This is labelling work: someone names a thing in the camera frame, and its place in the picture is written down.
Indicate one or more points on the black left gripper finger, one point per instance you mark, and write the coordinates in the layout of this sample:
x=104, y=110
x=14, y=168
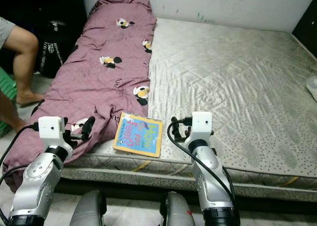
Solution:
x=89, y=124

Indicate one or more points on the blue yellow children's book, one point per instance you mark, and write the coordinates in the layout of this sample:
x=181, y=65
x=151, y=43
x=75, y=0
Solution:
x=137, y=136

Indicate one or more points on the white pillow with tree print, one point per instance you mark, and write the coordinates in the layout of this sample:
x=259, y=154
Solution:
x=313, y=87

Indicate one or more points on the mauve cartoon print blanket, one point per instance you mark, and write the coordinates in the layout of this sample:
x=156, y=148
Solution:
x=104, y=82

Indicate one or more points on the white quilted mattress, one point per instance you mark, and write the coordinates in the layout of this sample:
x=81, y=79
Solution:
x=228, y=77

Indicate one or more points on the silver left robot leg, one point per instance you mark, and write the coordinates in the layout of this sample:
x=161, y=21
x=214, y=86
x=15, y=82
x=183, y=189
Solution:
x=88, y=211

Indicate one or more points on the silver robot leg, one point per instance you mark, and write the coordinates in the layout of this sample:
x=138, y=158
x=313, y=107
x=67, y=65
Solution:
x=178, y=213
x=88, y=211

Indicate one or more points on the green plastic basket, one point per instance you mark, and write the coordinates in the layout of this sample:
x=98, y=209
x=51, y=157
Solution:
x=7, y=87

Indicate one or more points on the silver right robot leg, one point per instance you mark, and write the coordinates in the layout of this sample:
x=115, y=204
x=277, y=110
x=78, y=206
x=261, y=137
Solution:
x=178, y=213

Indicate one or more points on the person in grey shirt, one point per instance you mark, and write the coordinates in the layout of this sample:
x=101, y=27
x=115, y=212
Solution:
x=27, y=47

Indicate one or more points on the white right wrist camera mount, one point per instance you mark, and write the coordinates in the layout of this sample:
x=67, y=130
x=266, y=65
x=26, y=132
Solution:
x=202, y=123

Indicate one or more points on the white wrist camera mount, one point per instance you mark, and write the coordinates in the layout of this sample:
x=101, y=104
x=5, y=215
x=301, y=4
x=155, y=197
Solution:
x=50, y=129
x=202, y=123

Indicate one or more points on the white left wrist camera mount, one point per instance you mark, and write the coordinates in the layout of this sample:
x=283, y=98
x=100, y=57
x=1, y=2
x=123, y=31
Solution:
x=50, y=129

